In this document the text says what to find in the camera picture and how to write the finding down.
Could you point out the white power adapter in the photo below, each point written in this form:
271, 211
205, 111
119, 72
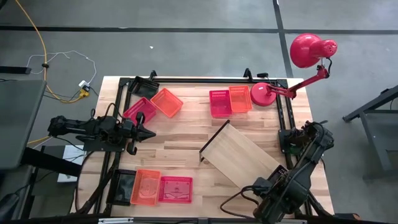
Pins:
83, 84

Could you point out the pink plastic basket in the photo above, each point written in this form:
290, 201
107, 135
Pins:
175, 189
140, 107
220, 104

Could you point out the white paper box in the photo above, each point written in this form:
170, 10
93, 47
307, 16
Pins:
71, 155

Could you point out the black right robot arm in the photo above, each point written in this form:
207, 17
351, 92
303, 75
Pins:
303, 174

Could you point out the black desk crossbar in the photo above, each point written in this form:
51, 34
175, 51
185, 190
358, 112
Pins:
53, 162

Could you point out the silver metal bracket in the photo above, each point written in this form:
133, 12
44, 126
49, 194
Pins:
116, 220

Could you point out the orange plastic basket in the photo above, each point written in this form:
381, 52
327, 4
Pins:
240, 99
145, 186
167, 102

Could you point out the wooden shelf with black legs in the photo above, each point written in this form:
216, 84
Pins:
236, 152

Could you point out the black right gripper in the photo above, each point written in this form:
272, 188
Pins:
264, 211

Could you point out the dark side table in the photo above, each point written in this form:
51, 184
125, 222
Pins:
381, 137

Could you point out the grey desk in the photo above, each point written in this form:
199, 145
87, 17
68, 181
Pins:
18, 124

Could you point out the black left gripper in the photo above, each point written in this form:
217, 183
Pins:
130, 132

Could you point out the black plastic basket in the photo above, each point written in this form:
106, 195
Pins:
143, 88
122, 186

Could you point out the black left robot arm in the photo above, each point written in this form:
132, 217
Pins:
81, 127

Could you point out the red desk lamp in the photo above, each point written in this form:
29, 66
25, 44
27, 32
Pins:
308, 49

